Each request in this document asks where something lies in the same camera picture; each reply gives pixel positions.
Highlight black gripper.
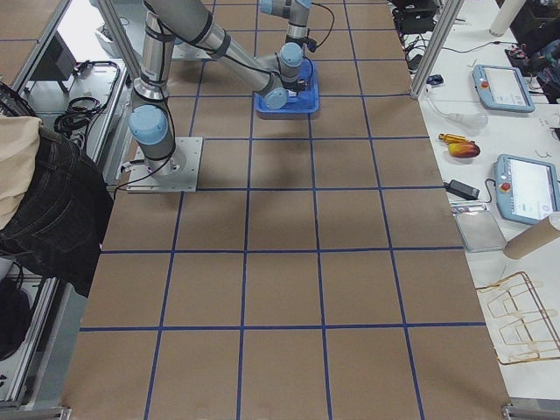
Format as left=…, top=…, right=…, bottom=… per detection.
left=302, top=37, right=316, bottom=52
left=286, top=77, right=308, bottom=95

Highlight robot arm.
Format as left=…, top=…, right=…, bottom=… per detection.
left=259, top=0, right=317, bottom=53
left=129, top=1, right=312, bottom=178

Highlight blue plastic tray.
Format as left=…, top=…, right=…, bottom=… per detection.
left=254, top=58, right=319, bottom=120

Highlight red yellow mango toy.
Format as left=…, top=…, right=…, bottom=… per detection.
left=447, top=141, right=480, bottom=158

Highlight clear light bulb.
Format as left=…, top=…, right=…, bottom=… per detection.
left=445, top=113, right=488, bottom=130

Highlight black power adapter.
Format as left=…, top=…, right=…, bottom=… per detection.
left=444, top=179, right=480, bottom=200

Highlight upper teach pendant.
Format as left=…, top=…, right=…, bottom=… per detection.
left=472, top=65, right=536, bottom=114

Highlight teach pendant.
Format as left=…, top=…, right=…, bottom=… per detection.
left=494, top=154, right=559, bottom=225
left=472, top=65, right=536, bottom=114

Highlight white paper roll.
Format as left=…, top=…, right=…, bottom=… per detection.
left=488, top=0, right=525, bottom=37

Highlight lower teach pendant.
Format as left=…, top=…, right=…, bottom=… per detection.
left=494, top=154, right=559, bottom=225

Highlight cardboard tube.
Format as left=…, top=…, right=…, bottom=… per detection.
left=503, top=212, right=559, bottom=260

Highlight person in black jeans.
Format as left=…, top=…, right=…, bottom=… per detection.
left=1, top=116, right=113, bottom=297

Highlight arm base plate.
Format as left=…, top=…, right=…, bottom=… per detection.
left=126, top=136, right=203, bottom=193
left=171, top=38, right=212, bottom=61

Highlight aluminium frame post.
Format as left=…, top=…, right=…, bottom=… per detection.
left=409, top=0, right=464, bottom=100

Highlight gold wire rack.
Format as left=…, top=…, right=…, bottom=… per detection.
left=476, top=271, right=559, bottom=366

